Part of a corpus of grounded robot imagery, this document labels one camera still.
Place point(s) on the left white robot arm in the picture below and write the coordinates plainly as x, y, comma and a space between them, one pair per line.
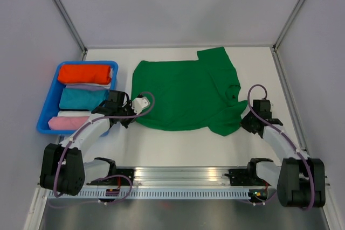
63, 168

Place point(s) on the slotted cable duct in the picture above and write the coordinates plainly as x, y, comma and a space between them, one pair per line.
236, 194

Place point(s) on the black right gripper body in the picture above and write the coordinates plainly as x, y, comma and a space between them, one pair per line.
247, 123

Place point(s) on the green t-shirt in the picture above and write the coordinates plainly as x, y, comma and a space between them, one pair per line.
191, 94

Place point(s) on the pink rolled t-shirt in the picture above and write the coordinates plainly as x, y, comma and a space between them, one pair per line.
67, 123

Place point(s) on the aluminium frame post left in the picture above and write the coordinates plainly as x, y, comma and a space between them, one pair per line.
70, 25

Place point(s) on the aluminium frame post right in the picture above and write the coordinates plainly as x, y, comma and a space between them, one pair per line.
291, 18

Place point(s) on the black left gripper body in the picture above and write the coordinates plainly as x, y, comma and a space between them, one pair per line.
126, 110

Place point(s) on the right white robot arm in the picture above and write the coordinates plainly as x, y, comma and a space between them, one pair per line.
299, 180

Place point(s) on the orange rolled t-shirt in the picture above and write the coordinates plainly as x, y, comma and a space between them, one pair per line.
74, 74

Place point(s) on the aluminium frame post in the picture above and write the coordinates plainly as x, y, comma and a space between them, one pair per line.
70, 25
291, 18

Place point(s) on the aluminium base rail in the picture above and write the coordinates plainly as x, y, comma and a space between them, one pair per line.
178, 176

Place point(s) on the teal rolled t-shirt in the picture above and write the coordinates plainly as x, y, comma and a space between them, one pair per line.
80, 99

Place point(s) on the lilac rolled t-shirt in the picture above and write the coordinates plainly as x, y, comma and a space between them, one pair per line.
89, 87

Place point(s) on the white rolled t-shirt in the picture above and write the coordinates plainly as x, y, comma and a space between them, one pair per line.
73, 113

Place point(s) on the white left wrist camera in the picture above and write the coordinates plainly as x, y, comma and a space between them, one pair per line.
139, 104

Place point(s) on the blue plastic bin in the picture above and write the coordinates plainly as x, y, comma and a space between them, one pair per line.
51, 105

